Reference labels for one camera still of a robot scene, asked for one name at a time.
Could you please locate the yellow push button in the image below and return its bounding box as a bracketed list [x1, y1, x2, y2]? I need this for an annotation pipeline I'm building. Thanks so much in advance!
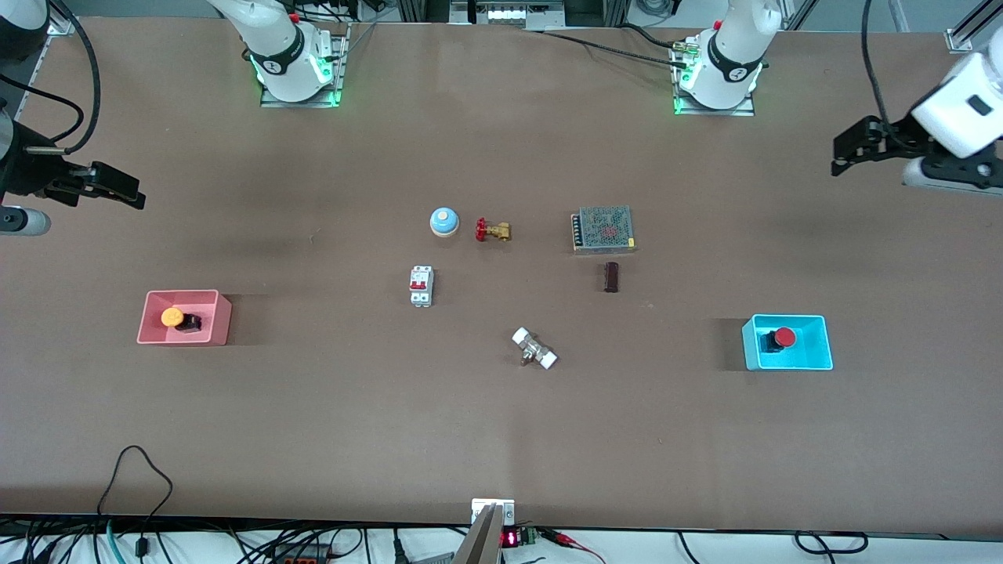
[161, 307, 204, 334]

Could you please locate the pink plastic bin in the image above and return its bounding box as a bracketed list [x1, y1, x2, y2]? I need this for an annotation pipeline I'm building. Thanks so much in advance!
[136, 290, 233, 346]

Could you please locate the cyan plastic bin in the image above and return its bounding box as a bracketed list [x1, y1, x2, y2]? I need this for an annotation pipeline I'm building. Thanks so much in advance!
[741, 314, 834, 371]

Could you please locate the metal mesh power supply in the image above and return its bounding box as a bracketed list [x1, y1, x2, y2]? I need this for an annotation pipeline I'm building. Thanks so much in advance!
[570, 205, 637, 255]

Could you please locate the white capped metal fitting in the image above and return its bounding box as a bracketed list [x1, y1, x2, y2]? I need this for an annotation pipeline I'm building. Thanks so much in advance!
[511, 327, 559, 370]

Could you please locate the grey metal bar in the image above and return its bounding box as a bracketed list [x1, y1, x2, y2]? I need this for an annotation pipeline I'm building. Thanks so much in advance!
[452, 504, 505, 564]

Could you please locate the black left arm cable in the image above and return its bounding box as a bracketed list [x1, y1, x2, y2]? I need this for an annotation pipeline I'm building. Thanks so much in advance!
[860, 0, 898, 130]

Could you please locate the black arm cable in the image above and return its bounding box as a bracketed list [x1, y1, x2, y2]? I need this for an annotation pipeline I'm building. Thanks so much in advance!
[860, 0, 898, 130]
[0, 0, 103, 155]

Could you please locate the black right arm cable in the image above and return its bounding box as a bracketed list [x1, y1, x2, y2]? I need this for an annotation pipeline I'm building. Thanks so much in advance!
[0, 0, 103, 155]

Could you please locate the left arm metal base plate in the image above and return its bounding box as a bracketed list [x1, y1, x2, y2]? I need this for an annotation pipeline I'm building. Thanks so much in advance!
[672, 38, 756, 118]

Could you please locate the aluminium profile rail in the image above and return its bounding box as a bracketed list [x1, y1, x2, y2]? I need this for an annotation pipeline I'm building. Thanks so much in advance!
[946, 0, 1003, 54]
[12, 22, 65, 122]

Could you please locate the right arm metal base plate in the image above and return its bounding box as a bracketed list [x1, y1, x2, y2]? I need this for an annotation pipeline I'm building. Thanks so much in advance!
[260, 22, 350, 109]

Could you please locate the black cable to base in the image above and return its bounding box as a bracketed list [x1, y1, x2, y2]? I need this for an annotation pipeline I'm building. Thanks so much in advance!
[539, 22, 690, 62]

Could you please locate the thin black looped cable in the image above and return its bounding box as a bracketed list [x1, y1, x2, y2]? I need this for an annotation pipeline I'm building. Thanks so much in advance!
[96, 445, 174, 519]

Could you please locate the black coiled cable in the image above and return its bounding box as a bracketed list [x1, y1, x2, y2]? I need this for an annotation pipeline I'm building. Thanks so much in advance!
[793, 530, 869, 555]

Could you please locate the red clip lead cable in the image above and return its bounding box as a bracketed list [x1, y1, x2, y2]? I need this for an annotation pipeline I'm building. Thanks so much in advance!
[539, 528, 608, 564]

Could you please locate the white mounting bracket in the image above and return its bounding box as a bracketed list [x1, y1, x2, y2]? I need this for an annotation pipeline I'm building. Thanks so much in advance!
[470, 497, 517, 526]

